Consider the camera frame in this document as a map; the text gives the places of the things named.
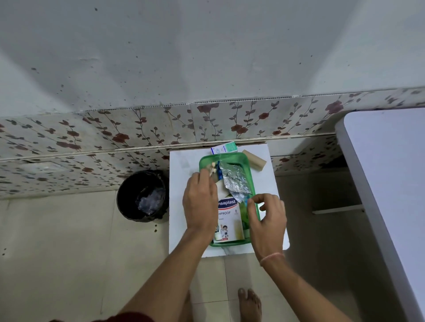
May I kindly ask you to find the person's right hand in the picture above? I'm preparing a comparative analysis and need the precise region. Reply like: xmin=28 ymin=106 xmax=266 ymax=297
xmin=247 ymin=193 xmax=288 ymax=263

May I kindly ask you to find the person's left hand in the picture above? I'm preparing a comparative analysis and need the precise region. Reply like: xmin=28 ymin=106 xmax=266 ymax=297
xmin=182 ymin=172 xmax=220 ymax=239

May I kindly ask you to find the white plaster box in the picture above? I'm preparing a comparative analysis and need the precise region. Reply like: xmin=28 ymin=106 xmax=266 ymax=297
xmin=212 ymin=195 xmax=245 ymax=245

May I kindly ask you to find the silver pill blister pack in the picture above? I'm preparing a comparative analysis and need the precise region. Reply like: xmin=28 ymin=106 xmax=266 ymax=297
xmin=219 ymin=161 xmax=255 ymax=199

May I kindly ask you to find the green plastic box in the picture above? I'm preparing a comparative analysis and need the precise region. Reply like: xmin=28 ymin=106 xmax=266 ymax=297
xmin=198 ymin=153 xmax=261 ymax=249

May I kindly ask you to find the white teal medicine carton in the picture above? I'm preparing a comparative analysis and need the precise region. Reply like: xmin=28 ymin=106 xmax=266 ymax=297
xmin=209 ymin=142 xmax=238 ymax=155

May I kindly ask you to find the tan bandage roll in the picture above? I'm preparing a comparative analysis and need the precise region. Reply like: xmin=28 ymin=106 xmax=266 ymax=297
xmin=241 ymin=149 xmax=267 ymax=172

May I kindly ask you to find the person's right forearm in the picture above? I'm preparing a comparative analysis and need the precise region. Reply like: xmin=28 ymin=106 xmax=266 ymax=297
xmin=260 ymin=253 xmax=354 ymax=322

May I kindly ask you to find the person's left forearm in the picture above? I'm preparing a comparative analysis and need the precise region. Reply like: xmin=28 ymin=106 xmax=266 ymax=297
xmin=120 ymin=229 xmax=216 ymax=322

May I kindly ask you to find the person's right foot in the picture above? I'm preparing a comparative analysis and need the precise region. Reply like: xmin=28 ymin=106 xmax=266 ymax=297
xmin=237 ymin=287 xmax=263 ymax=322

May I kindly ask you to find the crumpled clear plastic bag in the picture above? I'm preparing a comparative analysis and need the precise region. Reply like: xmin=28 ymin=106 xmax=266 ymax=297
xmin=136 ymin=187 xmax=166 ymax=215

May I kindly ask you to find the white table crossbar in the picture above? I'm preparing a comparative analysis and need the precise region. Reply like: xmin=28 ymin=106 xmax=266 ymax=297
xmin=312 ymin=204 xmax=365 ymax=215

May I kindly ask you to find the black trash bin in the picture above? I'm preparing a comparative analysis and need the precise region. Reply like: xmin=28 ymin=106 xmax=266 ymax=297
xmin=116 ymin=169 xmax=170 ymax=223

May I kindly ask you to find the large white table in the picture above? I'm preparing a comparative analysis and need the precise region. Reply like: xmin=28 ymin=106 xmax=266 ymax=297
xmin=334 ymin=107 xmax=425 ymax=322

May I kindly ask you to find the dark red shirt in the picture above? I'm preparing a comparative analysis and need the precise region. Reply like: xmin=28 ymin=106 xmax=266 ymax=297
xmin=50 ymin=311 xmax=157 ymax=322

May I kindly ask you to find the pink thread bracelet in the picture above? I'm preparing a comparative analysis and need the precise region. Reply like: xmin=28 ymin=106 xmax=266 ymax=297
xmin=259 ymin=252 xmax=286 ymax=268

